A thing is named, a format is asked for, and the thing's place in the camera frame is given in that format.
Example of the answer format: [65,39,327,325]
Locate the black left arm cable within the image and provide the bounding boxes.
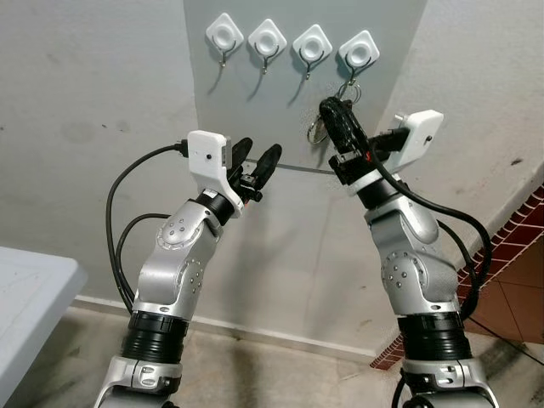
[105,143,190,314]
[114,212,171,311]

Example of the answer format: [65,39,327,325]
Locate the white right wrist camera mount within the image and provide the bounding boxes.
[350,110,445,196]

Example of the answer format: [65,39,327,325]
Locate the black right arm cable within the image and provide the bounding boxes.
[435,219,479,314]
[365,149,495,322]

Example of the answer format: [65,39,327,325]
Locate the keys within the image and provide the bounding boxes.
[307,72,365,148]

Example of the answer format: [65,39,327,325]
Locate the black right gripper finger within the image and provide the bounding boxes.
[319,98,354,156]
[338,99,371,153]

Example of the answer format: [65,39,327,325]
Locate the grey wall panel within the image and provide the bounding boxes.
[183,0,428,176]

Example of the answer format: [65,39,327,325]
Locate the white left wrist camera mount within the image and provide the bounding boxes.
[185,130,244,210]

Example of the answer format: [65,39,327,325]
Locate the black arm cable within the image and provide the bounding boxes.
[105,143,190,314]
[435,219,479,314]
[365,149,495,322]
[114,212,171,311]

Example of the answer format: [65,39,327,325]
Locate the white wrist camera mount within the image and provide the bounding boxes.
[350,110,445,196]
[185,130,244,210]

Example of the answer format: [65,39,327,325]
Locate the white plastic table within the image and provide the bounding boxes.
[0,246,88,402]

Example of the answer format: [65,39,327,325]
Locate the white square wall hook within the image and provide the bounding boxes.
[338,30,381,86]
[247,18,288,74]
[292,24,333,81]
[205,12,245,66]

